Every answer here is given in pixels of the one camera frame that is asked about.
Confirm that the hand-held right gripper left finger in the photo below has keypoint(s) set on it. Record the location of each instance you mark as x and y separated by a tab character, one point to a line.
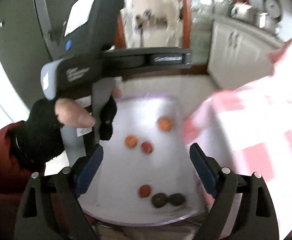
89	172

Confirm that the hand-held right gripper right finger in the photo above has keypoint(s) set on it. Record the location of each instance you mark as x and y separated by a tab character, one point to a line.
204	172

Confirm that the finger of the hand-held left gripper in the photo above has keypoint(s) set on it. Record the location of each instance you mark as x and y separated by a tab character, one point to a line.
168	58

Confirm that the white plastic basin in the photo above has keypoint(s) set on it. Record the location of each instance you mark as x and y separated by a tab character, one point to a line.
126	170

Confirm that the dark wrinkled passion fruit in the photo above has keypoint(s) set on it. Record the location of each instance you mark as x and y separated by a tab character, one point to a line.
159	200
177	199

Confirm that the orange tangerine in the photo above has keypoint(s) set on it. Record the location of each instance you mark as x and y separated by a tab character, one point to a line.
164	124
131	141

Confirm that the red cherry tomato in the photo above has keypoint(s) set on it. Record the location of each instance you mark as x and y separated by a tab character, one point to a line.
144	190
146	147

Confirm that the person's left forearm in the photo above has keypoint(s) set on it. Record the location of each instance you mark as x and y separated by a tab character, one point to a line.
1	155

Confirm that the person's left hand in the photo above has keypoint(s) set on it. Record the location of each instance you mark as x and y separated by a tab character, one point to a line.
41	130

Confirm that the white cabinet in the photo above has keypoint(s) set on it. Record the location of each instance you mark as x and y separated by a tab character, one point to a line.
236	52

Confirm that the red white checked tablecloth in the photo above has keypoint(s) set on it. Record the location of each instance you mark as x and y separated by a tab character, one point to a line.
261	130

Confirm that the grey refrigerator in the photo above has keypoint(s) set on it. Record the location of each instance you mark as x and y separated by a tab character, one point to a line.
18	55

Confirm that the steel pot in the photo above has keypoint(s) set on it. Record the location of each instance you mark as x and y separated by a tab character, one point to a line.
242	8

